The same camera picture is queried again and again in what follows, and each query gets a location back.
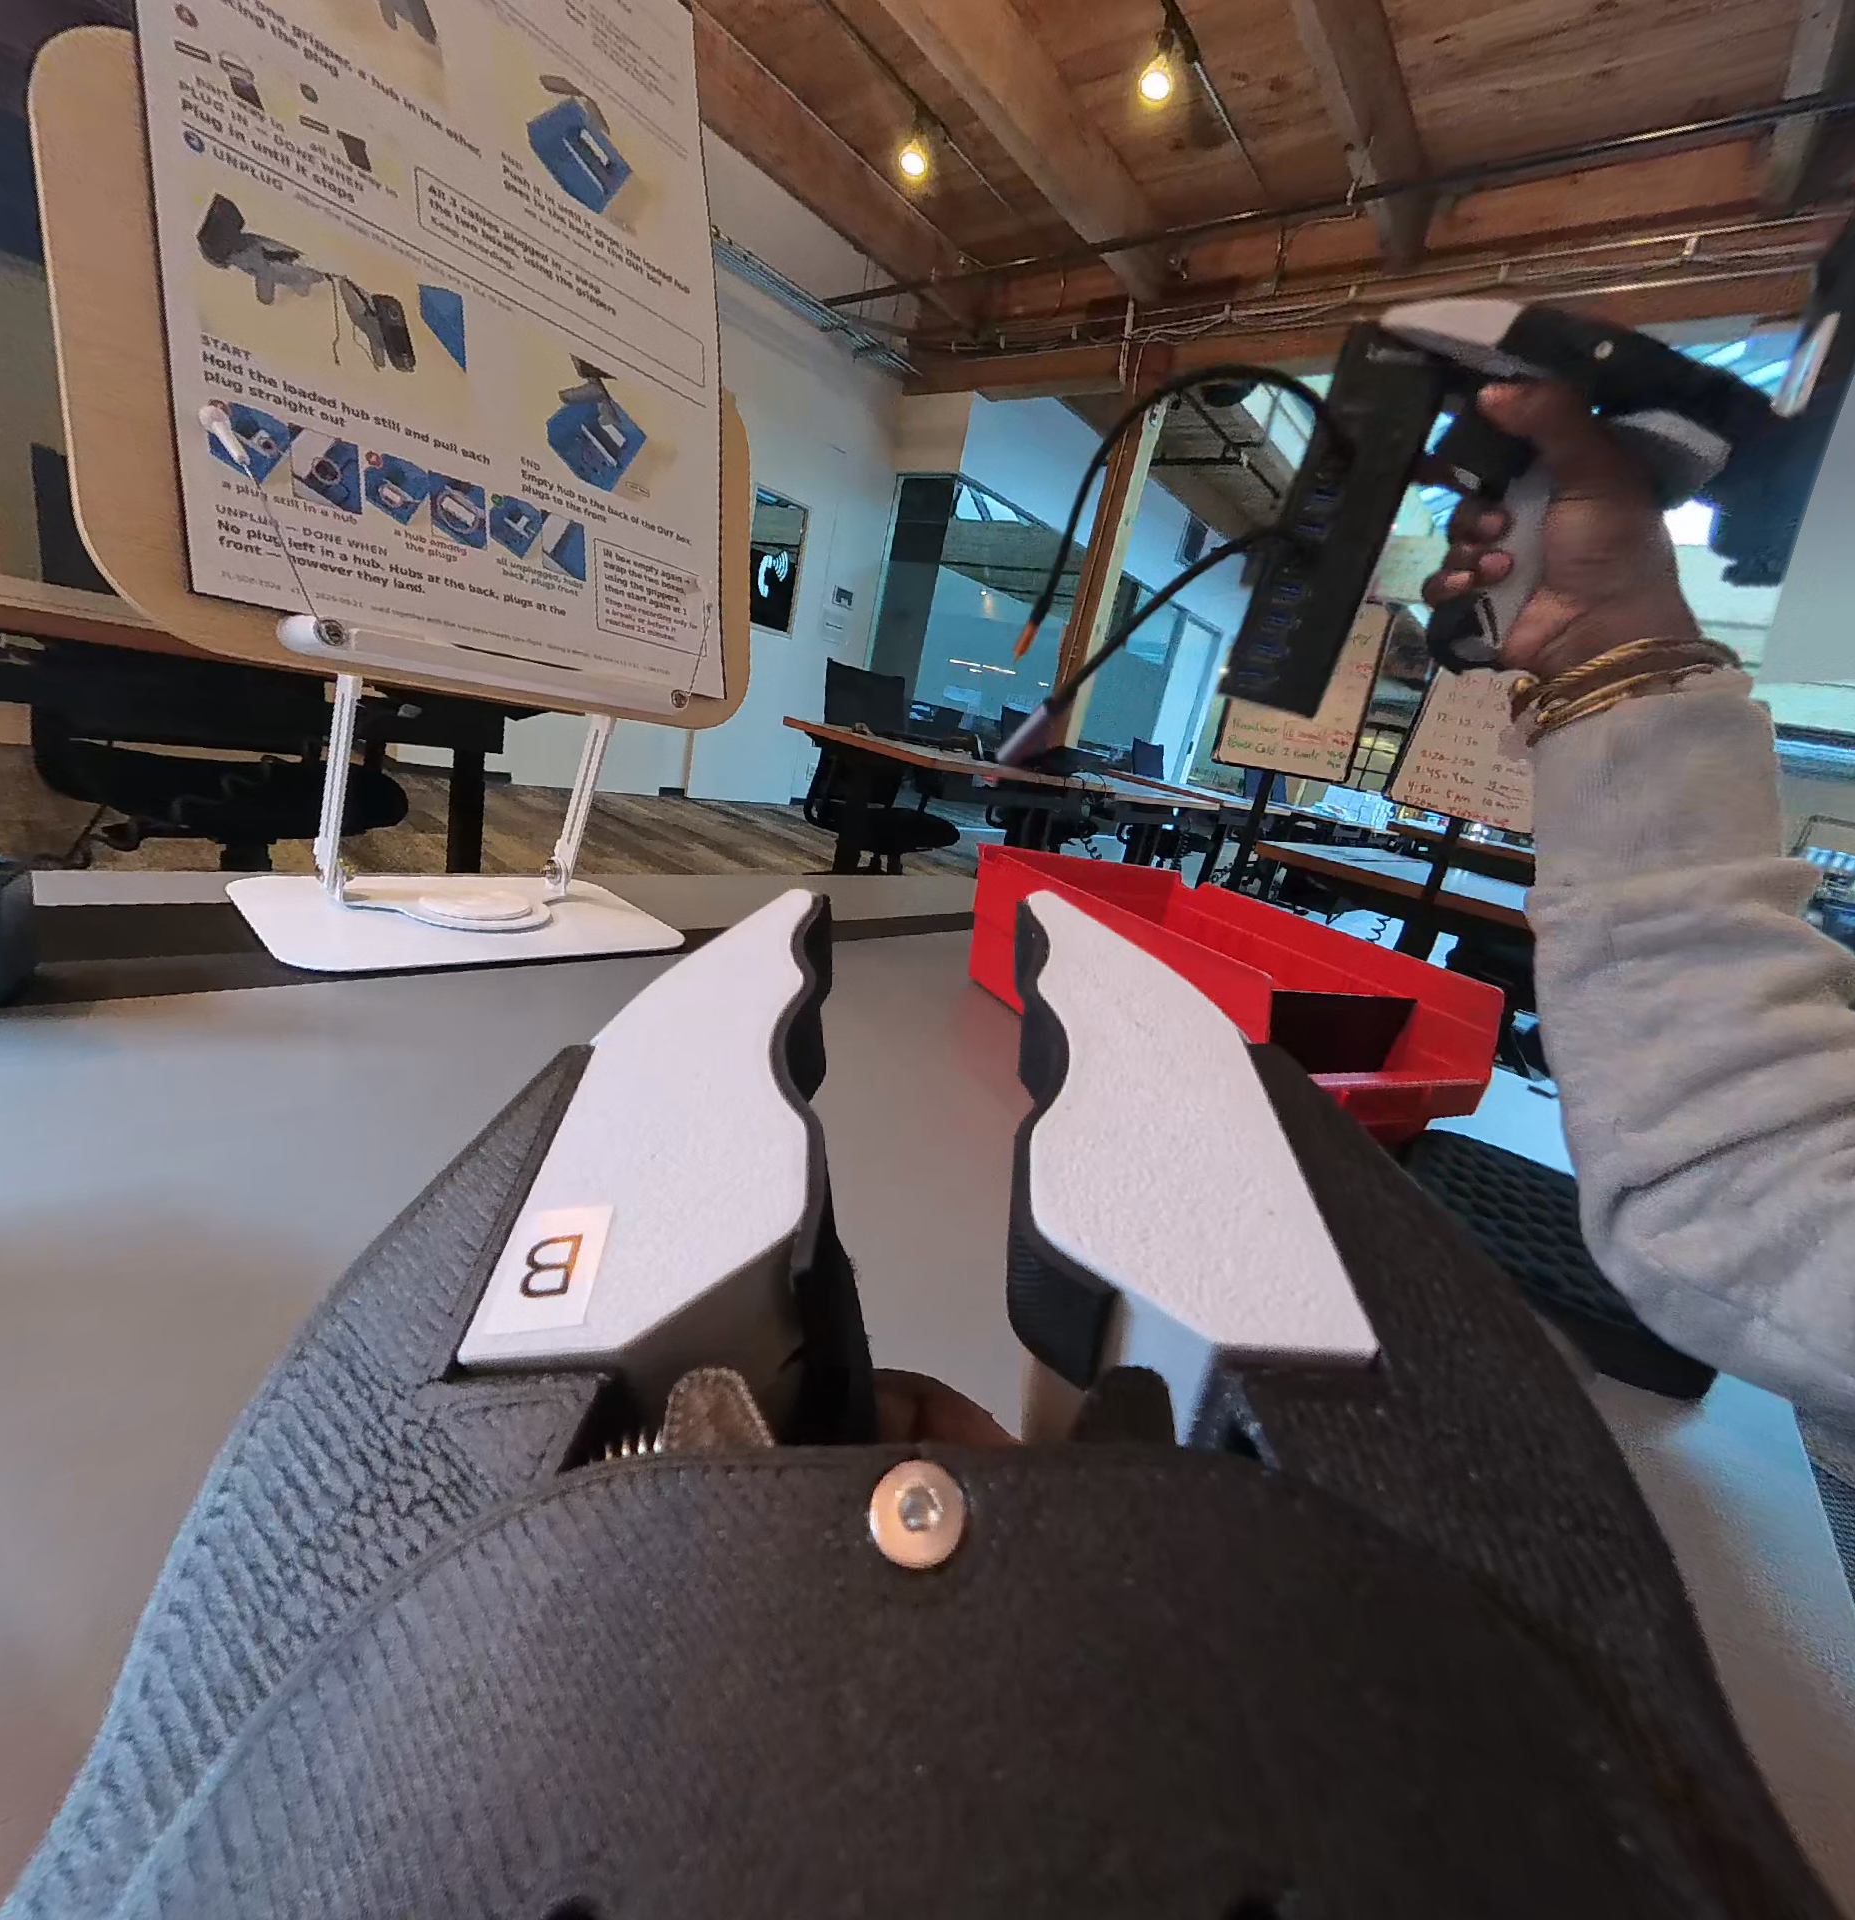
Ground person's left hand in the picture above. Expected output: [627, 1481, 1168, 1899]
[870, 1371, 1019, 1451]

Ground black mesh chair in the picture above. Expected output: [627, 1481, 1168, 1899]
[1401, 1127, 1720, 1398]

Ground black usb cable orange plug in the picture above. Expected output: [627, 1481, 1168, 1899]
[1010, 366, 1340, 661]

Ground red plastic bin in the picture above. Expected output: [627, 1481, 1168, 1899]
[968, 841, 1509, 1153]

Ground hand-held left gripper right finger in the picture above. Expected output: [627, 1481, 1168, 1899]
[1007, 890, 1381, 1448]

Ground instruction sheet on stand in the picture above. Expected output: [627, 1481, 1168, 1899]
[28, 21, 756, 736]

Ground wooden office desk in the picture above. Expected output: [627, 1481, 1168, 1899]
[1253, 834, 1538, 962]
[0, 575, 510, 877]
[784, 713, 1236, 877]

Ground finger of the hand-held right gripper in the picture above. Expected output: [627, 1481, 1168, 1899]
[1378, 297, 1538, 381]

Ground black office chair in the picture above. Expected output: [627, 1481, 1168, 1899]
[801, 661, 962, 877]
[30, 642, 415, 877]

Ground white board stand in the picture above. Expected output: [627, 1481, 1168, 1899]
[225, 610, 690, 973]

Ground whiteboard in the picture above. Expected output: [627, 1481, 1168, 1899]
[1209, 599, 1398, 784]
[1385, 666, 1539, 839]

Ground black usb hub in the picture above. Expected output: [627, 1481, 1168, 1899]
[1217, 321, 1455, 719]

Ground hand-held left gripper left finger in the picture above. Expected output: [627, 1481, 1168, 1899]
[456, 888, 878, 1445]

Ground person's right forearm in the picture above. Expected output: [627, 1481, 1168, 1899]
[1518, 666, 1855, 1434]

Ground person's right hand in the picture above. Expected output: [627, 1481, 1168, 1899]
[1422, 383, 1744, 686]

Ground black usb cable silver plug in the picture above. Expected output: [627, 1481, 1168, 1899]
[992, 534, 1296, 767]

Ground black phone sign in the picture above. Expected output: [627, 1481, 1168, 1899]
[749, 483, 813, 637]

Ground gold bracelets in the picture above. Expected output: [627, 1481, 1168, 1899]
[1509, 637, 1744, 748]

